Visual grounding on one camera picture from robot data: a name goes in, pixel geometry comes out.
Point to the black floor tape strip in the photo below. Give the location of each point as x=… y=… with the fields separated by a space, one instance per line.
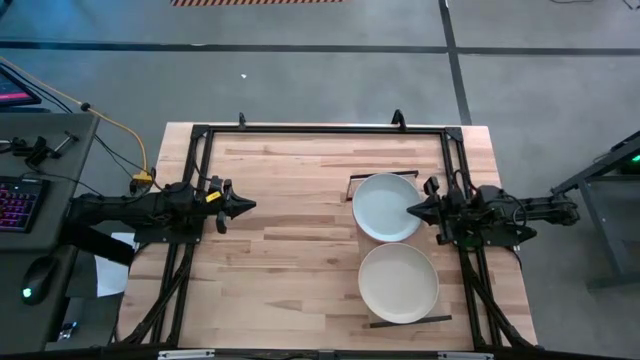
x=461 y=95

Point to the black flat bar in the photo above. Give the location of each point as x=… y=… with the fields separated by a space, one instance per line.
x=95 y=247

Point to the beige plate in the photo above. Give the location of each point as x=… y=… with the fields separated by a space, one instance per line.
x=398 y=283

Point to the black frame clamp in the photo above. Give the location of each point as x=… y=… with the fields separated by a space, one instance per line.
x=398 y=119
x=242 y=120

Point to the white paper sheet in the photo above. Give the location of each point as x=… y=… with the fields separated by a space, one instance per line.
x=112 y=275

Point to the backlit black keyboard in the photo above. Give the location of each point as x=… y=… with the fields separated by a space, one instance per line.
x=20 y=202

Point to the black computer mouse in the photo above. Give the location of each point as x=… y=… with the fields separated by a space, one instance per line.
x=39 y=280

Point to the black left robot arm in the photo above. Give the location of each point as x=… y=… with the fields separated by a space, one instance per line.
x=140 y=207

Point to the black desk mount clamp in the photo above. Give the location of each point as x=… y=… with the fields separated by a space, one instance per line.
x=37 y=150

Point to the silver metal bracket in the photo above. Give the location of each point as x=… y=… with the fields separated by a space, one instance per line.
x=185 y=354
x=465 y=356

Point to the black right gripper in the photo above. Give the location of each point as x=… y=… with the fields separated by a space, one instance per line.
x=445 y=215

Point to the grey desk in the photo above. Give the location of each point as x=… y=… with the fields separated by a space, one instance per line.
x=15 y=245

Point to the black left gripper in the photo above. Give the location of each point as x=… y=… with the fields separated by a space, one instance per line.
x=220 y=205

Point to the silver metal clip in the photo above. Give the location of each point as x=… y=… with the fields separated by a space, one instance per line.
x=67 y=331

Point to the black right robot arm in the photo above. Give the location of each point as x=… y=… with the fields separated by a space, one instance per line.
x=500 y=200

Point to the black metal table frame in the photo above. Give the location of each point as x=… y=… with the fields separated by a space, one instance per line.
x=325 y=130

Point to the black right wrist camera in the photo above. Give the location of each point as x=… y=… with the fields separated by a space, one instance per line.
x=459 y=196

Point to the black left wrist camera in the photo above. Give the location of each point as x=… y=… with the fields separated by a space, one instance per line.
x=215 y=184

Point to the wooden dish rack board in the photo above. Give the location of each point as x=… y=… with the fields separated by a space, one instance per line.
x=365 y=245

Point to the dark computer screen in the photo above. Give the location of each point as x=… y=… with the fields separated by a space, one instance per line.
x=12 y=90

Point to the light blue plate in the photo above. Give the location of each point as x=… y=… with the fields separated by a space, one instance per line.
x=385 y=207

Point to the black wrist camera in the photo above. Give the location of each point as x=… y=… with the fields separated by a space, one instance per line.
x=215 y=184
x=459 y=196

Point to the grey side table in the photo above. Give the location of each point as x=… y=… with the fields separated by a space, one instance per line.
x=615 y=225

